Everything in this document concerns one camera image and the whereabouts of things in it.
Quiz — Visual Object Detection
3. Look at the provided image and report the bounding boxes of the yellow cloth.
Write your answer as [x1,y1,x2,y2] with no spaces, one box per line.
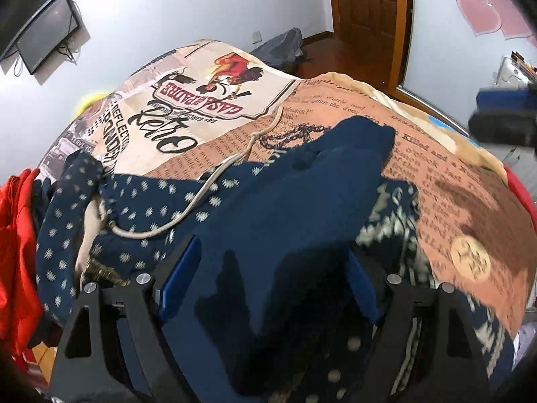
[76,91,110,116]

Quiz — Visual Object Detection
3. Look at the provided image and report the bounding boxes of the red bedding edge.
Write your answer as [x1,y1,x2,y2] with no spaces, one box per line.
[501,166,537,231]

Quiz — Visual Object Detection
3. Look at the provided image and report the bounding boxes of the grey bag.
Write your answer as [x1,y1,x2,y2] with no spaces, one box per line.
[250,28,303,72]

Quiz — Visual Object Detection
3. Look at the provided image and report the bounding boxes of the printed blanket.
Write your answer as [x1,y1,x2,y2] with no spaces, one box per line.
[40,39,529,341]

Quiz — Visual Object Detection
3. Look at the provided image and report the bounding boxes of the wall television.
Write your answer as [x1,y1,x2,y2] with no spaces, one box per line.
[16,0,81,73]

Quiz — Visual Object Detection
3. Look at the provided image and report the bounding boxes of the wooden door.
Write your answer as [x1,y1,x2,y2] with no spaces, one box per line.
[326,0,414,93]

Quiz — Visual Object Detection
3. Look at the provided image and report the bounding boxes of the blue box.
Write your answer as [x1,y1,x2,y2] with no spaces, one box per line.
[476,86,537,112]

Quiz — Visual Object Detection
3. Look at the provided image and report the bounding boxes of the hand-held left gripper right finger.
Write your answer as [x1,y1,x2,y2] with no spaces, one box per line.
[348,253,492,403]

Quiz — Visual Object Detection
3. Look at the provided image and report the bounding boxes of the pink heart wall decoration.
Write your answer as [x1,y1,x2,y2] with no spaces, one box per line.
[414,0,535,40]

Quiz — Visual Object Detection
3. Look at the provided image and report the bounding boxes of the black television cables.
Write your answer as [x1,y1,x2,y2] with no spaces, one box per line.
[58,2,82,65]

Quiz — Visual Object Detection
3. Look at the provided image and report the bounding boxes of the pale printed bed sheet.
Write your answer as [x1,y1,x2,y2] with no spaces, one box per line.
[375,88,510,177]

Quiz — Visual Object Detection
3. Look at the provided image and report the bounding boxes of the white appliance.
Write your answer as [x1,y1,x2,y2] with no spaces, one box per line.
[492,52,537,91]

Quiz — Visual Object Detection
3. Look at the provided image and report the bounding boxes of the red garment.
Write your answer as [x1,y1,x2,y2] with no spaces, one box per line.
[0,170,45,347]

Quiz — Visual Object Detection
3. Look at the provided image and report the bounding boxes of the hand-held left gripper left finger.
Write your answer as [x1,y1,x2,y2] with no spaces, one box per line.
[49,235,203,403]

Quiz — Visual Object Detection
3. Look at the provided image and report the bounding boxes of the navy patterned hoodie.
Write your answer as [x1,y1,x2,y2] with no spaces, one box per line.
[36,115,521,403]

